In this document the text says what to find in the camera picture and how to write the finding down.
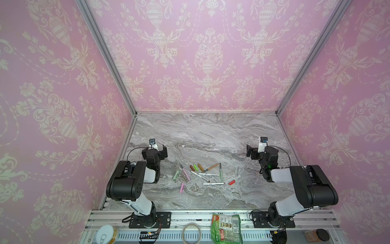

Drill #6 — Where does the light green pen cap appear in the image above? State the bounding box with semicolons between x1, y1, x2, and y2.
173;170;179;181

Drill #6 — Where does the light green pen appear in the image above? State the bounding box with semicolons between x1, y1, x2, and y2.
219;163;224;183

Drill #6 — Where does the tan brown pen cap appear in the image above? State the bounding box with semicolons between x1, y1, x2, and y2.
198;164;205;172

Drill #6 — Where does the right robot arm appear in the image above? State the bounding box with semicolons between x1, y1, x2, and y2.
246;145;339;229

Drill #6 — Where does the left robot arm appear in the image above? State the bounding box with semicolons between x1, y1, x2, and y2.
106;146;172;229

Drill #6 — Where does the pink pen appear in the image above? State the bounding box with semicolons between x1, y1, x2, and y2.
180;165;191;181

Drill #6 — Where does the green snack bag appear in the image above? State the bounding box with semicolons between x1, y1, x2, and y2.
210;214;243;244

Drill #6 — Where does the brown jar black lid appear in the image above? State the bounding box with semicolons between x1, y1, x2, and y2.
304;229;330;243

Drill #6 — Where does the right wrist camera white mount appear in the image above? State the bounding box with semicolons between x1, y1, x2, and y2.
258;136;268;153

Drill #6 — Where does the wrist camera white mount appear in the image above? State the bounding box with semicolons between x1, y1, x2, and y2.
149;138;158;150
258;136;268;153

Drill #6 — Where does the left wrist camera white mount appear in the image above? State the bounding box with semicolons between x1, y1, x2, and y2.
149;138;158;150

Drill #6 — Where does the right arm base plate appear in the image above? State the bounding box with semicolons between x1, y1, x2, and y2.
249;209;296;229

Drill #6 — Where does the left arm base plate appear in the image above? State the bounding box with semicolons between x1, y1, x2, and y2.
128;211;172;229

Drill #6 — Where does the aluminium front rail frame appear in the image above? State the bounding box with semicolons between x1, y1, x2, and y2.
79;209;348;244

